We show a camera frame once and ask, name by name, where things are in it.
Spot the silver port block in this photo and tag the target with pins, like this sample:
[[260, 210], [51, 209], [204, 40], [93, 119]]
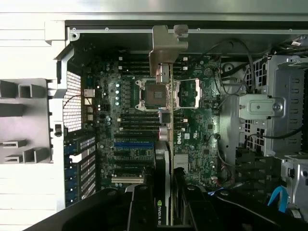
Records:
[[88, 102]]

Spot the long black expansion slot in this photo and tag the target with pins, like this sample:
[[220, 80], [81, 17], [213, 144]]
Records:
[[128, 170], [133, 136], [133, 159]]

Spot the blue expansion slot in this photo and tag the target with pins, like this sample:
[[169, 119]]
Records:
[[133, 145]]

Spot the CPU socket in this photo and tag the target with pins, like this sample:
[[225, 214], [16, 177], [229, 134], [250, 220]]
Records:
[[150, 95]]

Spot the perforated slot cover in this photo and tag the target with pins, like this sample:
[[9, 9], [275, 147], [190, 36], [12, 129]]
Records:
[[88, 162], [88, 171], [86, 144], [88, 187], [88, 179], [88, 195]]

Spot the black RAM slot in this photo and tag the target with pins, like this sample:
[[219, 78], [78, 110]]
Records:
[[134, 74], [139, 120], [134, 69], [139, 115], [134, 59], [134, 64], [139, 124]]

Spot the grey printed parts rack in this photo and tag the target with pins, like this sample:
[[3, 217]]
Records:
[[26, 125]]

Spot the silver ethernet port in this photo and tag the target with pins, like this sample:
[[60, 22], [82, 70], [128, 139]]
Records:
[[89, 93]]

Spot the silver disk bay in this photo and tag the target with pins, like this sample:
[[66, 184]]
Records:
[[298, 183]]

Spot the silver chipset heatsink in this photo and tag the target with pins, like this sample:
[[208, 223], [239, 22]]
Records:
[[181, 160]]

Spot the silver USB port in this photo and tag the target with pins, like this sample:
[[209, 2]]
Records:
[[90, 110], [90, 117]]

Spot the silver CPU socket cover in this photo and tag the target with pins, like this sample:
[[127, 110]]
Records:
[[198, 93]]

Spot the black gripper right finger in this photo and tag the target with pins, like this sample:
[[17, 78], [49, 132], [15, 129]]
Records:
[[197, 211]]

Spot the green Dell motherboard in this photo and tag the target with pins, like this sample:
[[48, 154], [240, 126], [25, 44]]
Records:
[[199, 139]]

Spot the silver cage latch plate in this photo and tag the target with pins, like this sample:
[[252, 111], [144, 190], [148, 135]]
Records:
[[262, 107]]

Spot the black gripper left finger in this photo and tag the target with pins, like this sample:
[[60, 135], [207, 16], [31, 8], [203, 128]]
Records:
[[142, 211]]

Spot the silver perforated drive cage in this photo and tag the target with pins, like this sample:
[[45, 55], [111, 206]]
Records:
[[288, 96]]

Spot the open grey PC case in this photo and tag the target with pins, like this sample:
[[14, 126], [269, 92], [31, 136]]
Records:
[[144, 41]]

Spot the white expansion slot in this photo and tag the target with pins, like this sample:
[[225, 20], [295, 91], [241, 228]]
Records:
[[127, 180]]

